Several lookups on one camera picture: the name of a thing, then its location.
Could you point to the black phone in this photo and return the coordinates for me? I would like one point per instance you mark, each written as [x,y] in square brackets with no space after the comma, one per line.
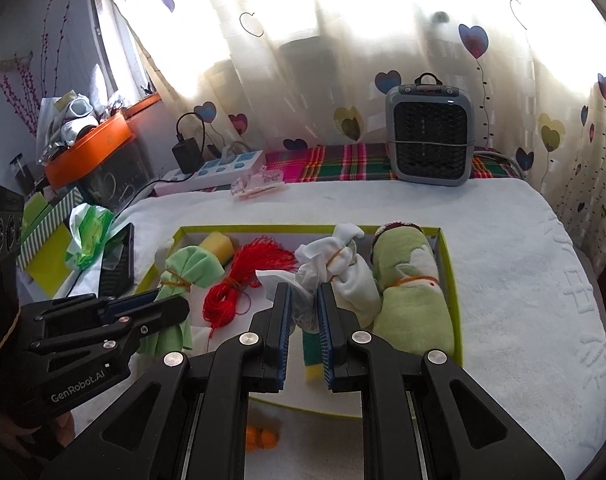
[118,265]

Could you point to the dark jar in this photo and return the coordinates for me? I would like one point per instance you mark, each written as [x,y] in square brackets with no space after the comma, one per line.
[22,175]

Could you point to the red yarn bundle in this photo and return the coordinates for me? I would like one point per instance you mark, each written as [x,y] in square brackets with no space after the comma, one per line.
[243,270]

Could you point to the dark glass tank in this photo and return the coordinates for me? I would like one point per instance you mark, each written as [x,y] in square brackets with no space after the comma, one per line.
[118,172]

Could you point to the green cloth bundle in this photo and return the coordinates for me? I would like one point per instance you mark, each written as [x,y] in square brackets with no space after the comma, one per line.
[193,265]

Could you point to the pile of white bags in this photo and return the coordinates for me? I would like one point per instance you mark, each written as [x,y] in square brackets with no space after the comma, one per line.
[78,110]

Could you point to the grey portable heater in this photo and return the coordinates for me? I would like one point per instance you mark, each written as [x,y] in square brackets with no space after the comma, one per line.
[428,135]

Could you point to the clear plastic packet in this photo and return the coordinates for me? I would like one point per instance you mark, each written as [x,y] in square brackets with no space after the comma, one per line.
[258,182]

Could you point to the yellow-green cardboard box tray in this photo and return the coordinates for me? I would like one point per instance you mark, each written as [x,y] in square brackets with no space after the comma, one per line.
[303,402]

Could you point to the yellow-green flat box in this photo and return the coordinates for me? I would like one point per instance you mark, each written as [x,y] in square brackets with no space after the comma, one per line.
[48,267]

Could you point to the white crinkled plastic bundle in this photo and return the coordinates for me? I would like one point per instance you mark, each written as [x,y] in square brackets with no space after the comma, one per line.
[305,305]

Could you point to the green plastic bag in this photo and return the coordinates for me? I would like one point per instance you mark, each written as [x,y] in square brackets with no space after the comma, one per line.
[90,235]

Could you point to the pink dried branches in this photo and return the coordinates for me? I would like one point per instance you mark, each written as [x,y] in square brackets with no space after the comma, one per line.
[18,85]

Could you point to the plaid blanket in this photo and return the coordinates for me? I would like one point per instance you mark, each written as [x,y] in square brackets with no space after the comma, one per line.
[343,160]

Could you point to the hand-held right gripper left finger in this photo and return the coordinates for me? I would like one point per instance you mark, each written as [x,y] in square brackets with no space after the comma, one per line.
[284,345]

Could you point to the white power strip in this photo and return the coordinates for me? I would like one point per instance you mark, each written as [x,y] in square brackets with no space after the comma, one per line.
[223,167]

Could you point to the heart-print curtain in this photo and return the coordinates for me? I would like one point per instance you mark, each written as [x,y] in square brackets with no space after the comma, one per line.
[333,35]

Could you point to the orange box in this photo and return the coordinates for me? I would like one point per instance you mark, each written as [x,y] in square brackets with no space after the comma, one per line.
[93,147]

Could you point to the green and yellow sponge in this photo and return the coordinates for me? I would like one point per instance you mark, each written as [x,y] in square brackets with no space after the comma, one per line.
[310,355]

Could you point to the window frame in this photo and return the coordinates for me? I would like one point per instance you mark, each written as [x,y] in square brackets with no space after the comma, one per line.
[118,45]

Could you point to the black charger adapter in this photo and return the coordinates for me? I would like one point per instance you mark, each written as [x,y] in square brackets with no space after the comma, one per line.
[188,156]

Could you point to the rolled green towel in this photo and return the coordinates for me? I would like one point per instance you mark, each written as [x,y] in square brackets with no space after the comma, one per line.
[413,310]

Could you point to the person's left hand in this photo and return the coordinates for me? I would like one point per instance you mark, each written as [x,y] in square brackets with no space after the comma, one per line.
[62,431]

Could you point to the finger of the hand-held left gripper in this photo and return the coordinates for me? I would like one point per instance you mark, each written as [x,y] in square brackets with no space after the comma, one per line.
[128,302]
[153,320]

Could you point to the small orange object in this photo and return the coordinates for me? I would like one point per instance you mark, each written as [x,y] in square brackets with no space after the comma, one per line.
[263,437]

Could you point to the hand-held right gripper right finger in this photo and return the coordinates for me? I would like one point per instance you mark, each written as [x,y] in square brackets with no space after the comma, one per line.
[325,345]

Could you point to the white towel bundle with band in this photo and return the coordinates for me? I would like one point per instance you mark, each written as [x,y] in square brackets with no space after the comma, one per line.
[355,295]

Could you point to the green striped box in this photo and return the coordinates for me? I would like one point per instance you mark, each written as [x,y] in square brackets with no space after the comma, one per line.
[43,230]

